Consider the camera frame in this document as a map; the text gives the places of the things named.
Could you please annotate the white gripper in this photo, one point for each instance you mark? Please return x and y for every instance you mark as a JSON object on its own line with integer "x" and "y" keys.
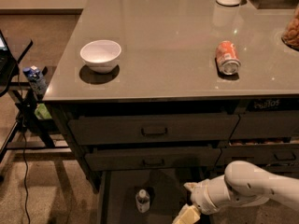
{"x": 199, "y": 196}

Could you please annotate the clear plastic water bottle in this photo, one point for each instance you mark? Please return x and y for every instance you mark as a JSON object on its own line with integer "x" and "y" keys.
{"x": 142, "y": 201}

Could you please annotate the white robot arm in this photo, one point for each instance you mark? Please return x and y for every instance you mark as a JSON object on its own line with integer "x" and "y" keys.
{"x": 243, "y": 184}

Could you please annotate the open bottom left drawer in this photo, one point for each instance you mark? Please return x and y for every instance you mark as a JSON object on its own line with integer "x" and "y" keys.
{"x": 165, "y": 187}

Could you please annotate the dark bottom right drawer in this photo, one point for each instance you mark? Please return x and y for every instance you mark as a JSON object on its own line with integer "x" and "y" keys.
{"x": 289, "y": 171}

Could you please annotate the dark drawer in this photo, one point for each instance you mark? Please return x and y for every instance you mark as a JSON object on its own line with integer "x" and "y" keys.
{"x": 267, "y": 124}
{"x": 289, "y": 171}
{"x": 152, "y": 128}
{"x": 260, "y": 154}
{"x": 150, "y": 158}

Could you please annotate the dark middle right drawer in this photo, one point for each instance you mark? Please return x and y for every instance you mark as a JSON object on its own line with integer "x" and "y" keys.
{"x": 260, "y": 154}

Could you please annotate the dark middle left drawer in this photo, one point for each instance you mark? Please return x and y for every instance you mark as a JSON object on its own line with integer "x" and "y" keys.
{"x": 150, "y": 158}

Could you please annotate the dark top left drawer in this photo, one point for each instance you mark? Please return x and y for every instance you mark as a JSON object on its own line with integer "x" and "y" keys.
{"x": 152, "y": 128}

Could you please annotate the dark top right drawer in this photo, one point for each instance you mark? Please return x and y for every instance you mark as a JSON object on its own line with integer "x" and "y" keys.
{"x": 267, "y": 124}

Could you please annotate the blue bottle on shelf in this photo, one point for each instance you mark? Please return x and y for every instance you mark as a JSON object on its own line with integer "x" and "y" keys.
{"x": 36, "y": 80}

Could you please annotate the orange soda can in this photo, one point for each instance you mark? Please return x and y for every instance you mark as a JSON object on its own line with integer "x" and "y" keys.
{"x": 227, "y": 59}

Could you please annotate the green packet on shelf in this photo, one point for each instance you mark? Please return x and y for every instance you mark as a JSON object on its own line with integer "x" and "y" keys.
{"x": 42, "y": 112}

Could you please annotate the white ceramic bowl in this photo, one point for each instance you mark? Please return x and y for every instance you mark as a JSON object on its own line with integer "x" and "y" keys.
{"x": 101, "y": 56}

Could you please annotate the black side table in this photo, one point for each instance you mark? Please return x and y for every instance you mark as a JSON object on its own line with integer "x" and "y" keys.
{"x": 23, "y": 96}

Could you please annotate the glass jar of snacks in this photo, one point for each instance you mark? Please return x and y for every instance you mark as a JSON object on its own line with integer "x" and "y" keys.
{"x": 290, "y": 35}

